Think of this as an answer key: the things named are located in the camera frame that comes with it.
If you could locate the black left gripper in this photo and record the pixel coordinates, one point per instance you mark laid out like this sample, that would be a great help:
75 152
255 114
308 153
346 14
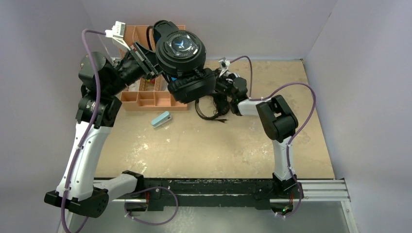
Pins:
146 59

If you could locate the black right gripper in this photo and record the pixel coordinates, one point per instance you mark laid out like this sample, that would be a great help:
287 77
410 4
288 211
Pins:
217 80

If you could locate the small black on-ear headphones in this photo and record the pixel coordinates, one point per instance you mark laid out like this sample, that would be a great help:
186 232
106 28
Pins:
219 106

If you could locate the black and blue headphones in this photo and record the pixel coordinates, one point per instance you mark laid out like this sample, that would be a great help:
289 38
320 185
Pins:
180 56

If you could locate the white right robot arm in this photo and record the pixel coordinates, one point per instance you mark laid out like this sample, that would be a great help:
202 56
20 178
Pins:
278 120

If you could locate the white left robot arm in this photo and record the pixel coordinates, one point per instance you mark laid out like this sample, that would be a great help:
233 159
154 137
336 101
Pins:
98 107

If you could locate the clear plastic packaged item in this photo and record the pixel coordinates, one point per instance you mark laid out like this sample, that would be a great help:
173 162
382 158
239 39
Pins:
162 85

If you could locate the peach plastic file organizer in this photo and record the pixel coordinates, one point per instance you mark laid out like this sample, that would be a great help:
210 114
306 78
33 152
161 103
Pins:
144 95

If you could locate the light blue stapler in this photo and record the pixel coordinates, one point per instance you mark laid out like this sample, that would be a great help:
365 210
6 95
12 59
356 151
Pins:
161 119

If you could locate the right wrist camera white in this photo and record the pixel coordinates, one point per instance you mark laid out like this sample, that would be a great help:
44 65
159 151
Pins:
224 64

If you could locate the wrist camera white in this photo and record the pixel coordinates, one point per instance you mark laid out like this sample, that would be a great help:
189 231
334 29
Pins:
224 64
117 33

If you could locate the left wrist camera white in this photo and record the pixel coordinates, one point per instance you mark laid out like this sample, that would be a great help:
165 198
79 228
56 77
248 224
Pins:
117 33

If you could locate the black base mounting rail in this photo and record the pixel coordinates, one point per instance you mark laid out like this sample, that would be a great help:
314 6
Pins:
258 193

